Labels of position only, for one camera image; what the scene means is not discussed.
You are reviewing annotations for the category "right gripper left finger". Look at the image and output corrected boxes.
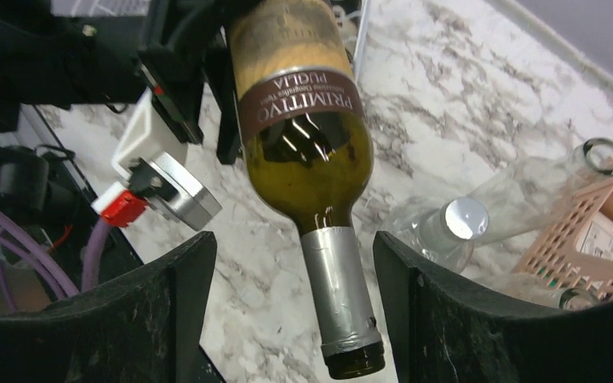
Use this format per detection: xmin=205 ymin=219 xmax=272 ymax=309
xmin=0 ymin=231 xmax=218 ymax=382

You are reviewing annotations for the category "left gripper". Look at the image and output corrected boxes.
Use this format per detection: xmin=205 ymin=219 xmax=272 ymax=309
xmin=137 ymin=0 xmax=241 ymax=165

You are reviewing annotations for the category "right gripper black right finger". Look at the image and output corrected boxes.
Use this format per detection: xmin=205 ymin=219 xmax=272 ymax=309
xmin=373 ymin=231 xmax=613 ymax=382

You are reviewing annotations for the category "green bottle silver neck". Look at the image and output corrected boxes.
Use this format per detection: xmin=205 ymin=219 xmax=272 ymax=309
xmin=227 ymin=1 xmax=385 ymax=380

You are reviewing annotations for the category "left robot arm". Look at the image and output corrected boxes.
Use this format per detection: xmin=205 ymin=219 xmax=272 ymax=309
xmin=0 ymin=1 xmax=243 ymax=164

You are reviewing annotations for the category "clear bottle silver cap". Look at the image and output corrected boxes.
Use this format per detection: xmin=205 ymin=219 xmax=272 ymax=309
xmin=382 ymin=196 xmax=489 ymax=274

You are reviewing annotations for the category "clear glass bottle middle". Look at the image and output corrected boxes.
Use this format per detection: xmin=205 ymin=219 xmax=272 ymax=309
xmin=473 ymin=273 xmax=600 ymax=311

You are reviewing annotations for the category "clear glass bottle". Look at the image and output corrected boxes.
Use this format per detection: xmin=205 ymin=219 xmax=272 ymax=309
xmin=473 ymin=273 xmax=600 ymax=311
xmin=469 ymin=137 xmax=613 ymax=246

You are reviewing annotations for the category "clear glass bottle back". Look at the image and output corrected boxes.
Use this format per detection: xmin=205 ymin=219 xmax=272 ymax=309
xmin=469 ymin=137 xmax=613 ymax=246

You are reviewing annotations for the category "peach plastic crate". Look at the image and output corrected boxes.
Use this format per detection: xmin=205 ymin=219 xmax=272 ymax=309
xmin=513 ymin=177 xmax=613 ymax=301

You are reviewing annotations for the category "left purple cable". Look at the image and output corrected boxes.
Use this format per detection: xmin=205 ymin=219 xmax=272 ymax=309
xmin=0 ymin=189 xmax=114 ymax=313

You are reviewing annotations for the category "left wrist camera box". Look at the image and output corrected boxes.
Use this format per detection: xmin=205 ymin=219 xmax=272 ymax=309
xmin=92 ymin=89 xmax=221 ymax=231

